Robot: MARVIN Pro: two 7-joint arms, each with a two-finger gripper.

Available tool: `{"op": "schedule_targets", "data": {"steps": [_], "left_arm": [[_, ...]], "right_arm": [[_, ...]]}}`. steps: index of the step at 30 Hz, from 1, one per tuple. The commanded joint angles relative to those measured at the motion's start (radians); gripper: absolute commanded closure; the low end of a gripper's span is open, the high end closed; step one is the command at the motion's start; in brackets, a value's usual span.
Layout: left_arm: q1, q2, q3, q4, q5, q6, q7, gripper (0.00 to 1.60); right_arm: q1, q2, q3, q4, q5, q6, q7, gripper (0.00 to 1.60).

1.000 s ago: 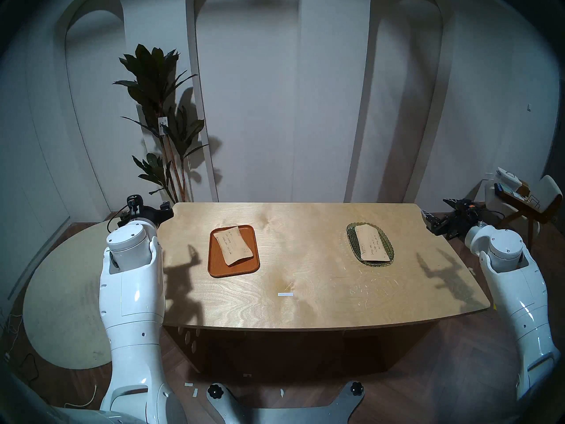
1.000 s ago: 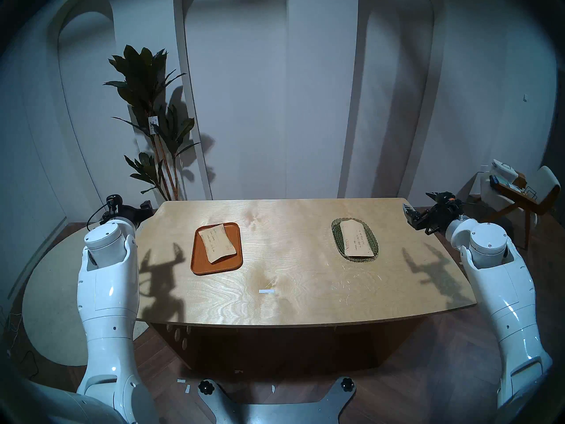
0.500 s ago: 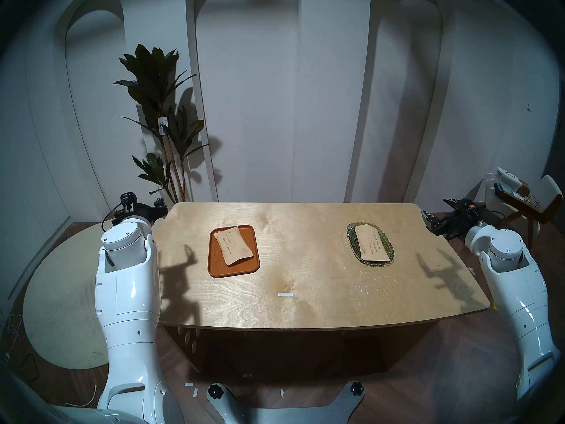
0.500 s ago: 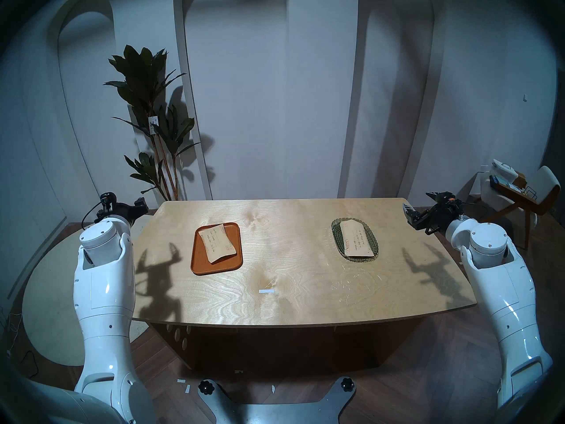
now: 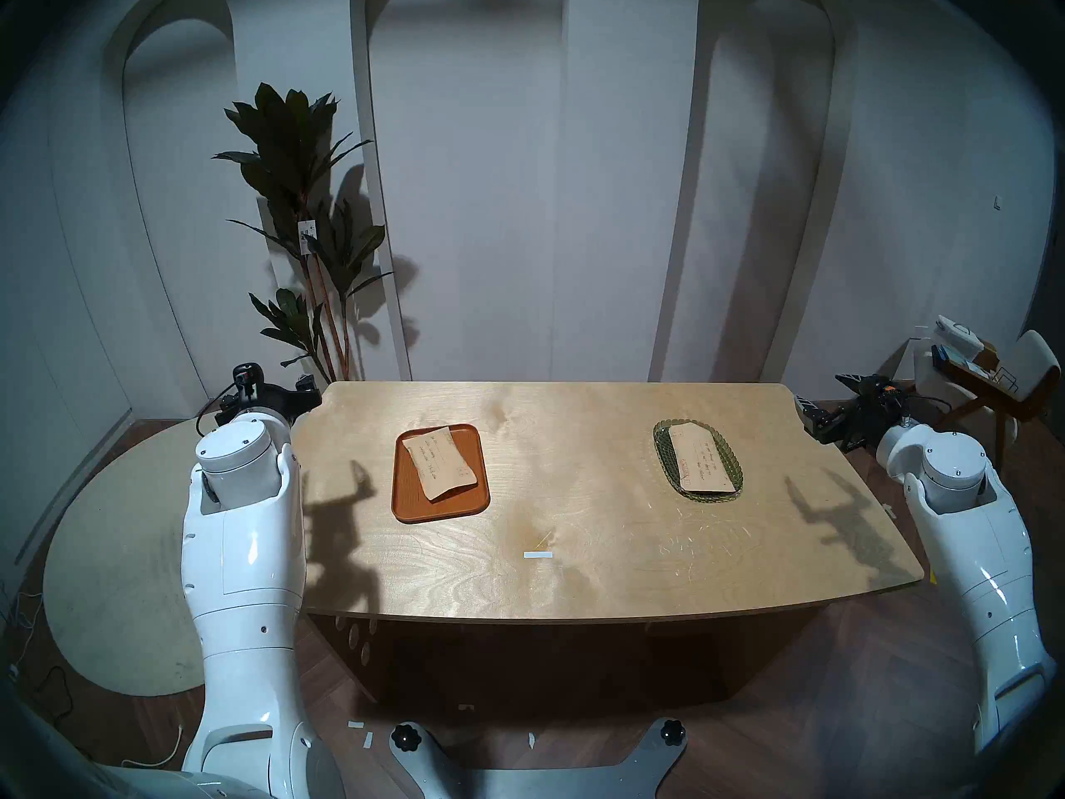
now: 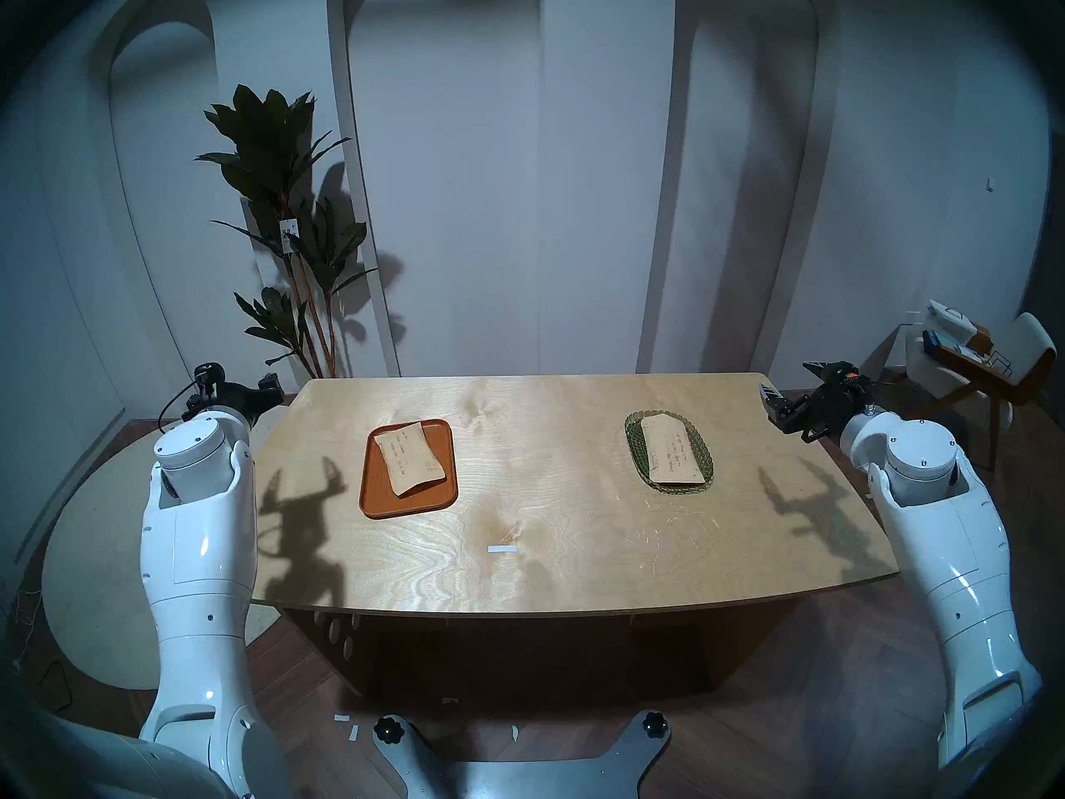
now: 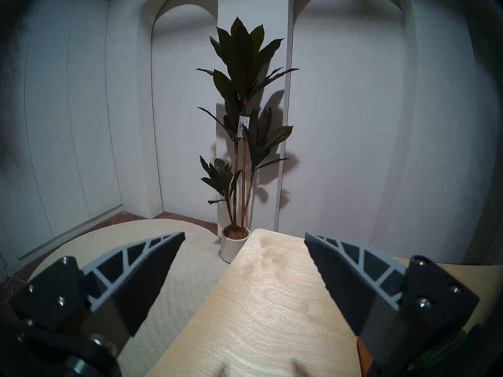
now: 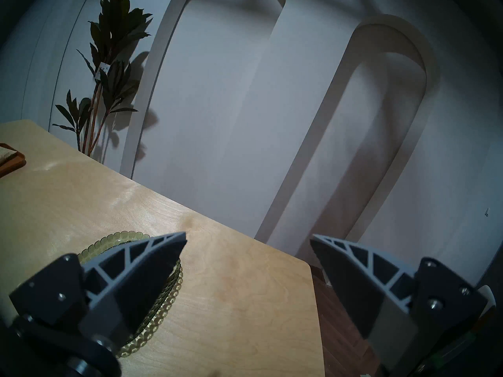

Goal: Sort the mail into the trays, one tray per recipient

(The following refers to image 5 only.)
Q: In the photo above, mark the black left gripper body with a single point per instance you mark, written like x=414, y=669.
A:
x=270, y=399

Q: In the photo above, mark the black star knob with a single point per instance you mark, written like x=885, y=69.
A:
x=674, y=732
x=405, y=736

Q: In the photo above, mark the tall dark green plant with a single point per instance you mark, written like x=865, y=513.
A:
x=287, y=148

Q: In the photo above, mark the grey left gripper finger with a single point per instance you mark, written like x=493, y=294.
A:
x=312, y=394

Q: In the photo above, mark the green glass tray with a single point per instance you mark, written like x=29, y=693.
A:
x=666, y=460

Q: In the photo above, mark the white wooden armchair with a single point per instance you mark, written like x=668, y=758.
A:
x=1032, y=360

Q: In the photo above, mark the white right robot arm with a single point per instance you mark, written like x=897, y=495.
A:
x=973, y=548

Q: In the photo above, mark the blue item on armchair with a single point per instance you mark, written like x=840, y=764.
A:
x=941, y=355

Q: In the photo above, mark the dark wooden table base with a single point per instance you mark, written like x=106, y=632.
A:
x=582, y=660

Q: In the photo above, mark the oval beige rug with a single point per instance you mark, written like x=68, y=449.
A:
x=116, y=573

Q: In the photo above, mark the kraft envelope with red stamp box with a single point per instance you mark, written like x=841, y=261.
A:
x=441, y=464

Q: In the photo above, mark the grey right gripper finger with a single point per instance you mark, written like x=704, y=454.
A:
x=850, y=380
x=814, y=421

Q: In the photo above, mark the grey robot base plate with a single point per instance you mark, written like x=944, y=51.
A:
x=541, y=781

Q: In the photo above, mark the orange wooden tray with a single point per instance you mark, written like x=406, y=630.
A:
x=408, y=498

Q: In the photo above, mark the white plant tag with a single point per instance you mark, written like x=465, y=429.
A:
x=308, y=237

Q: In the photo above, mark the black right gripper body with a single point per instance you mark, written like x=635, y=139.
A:
x=865, y=414

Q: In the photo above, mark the kraft envelope with handwritten address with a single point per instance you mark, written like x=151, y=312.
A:
x=703, y=460

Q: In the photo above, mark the white box on armchair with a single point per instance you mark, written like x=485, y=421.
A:
x=957, y=333

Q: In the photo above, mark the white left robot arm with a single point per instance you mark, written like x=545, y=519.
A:
x=241, y=556

